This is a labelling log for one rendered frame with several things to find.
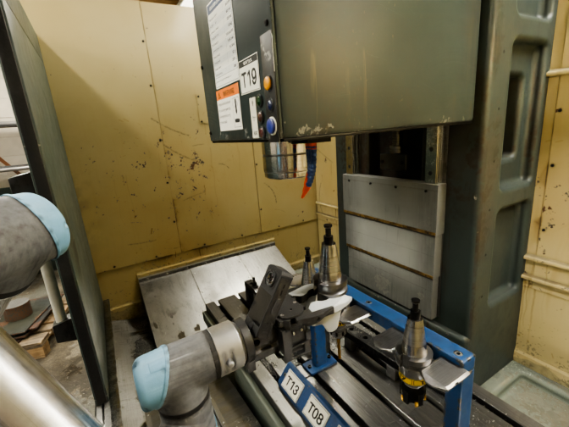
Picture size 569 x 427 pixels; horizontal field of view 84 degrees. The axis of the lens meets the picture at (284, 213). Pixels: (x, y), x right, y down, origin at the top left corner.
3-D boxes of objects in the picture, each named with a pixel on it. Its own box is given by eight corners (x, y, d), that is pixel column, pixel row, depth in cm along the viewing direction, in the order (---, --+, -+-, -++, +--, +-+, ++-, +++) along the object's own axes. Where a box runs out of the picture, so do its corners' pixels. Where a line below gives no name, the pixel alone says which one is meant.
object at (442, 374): (443, 396, 50) (443, 392, 49) (414, 375, 54) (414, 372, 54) (469, 377, 53) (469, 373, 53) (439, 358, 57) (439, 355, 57)
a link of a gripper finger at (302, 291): (320, 301, 67) (289, 321, 61) (318, 275, 65) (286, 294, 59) (332, 306, 64) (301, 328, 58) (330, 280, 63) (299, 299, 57)
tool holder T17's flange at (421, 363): (439, 363, 58) (439, 351, 57) (420, 379, 54) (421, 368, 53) (407, 346, 62) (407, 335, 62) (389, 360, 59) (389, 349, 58)
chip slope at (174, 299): (169, 393, 130) (158, 339, 124) (146, 318, 187) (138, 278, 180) (338, 318, 173) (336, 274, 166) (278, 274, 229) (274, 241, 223)
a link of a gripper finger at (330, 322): (351, 318, 60) (305, 331, 57) (350, 291, 58) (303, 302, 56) (360, 329, 57) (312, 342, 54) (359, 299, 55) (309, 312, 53)
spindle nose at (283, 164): (323, 174, 98) (322, 135, 95) (277, 181, 92) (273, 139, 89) (298, 170, 112) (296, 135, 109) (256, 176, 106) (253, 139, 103)
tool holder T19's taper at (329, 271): (347, 278, 58) (346, 243, 56) (328, 285, 56) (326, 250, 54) (332, 269, 62) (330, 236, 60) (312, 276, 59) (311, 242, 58)
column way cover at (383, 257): (431, 323, 117) (438, 185, 104) (345, 277, 157) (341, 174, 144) (439, 318, 119) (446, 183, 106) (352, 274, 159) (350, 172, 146)
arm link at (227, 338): (201, 319, 51) (218, 347, 44) (229, 310, 53) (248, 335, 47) (209, 358, 53) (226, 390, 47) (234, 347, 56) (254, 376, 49)
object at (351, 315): (348, 328, 68) (347, 324, 68) (332, 317, 73) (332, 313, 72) (372, 317, 71) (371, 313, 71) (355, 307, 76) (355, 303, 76)
